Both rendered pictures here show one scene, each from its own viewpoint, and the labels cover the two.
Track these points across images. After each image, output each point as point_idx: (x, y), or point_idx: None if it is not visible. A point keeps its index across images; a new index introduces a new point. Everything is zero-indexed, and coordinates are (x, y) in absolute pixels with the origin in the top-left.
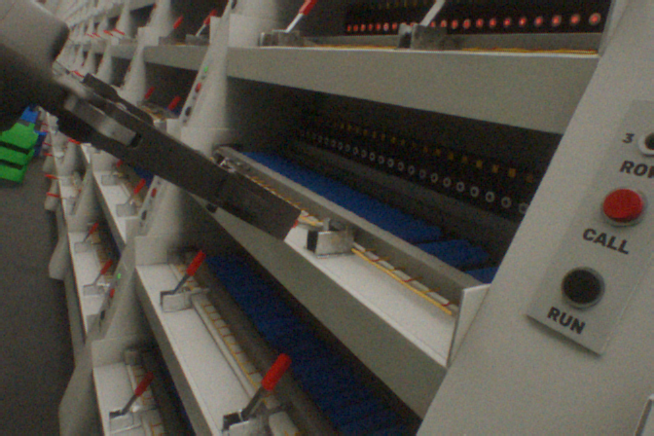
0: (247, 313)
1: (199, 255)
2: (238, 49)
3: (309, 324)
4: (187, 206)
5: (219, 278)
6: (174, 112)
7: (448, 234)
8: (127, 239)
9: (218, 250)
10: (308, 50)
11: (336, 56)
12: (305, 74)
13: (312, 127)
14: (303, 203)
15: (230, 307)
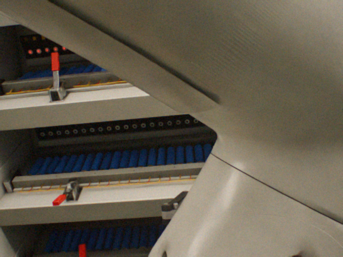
0: (127, 247)
1: (82, 247)
2: (0, 110)
3: (154, 224)
4: (10, 234)
5: (78, 250)
6: None
7: (206, 143)
8: None
9: (34, 240)
10: (113, 99)
11: (147, 99)
12: (115, 112)
13: (53, 127)
14: (153, 175)
15: (120, 253)
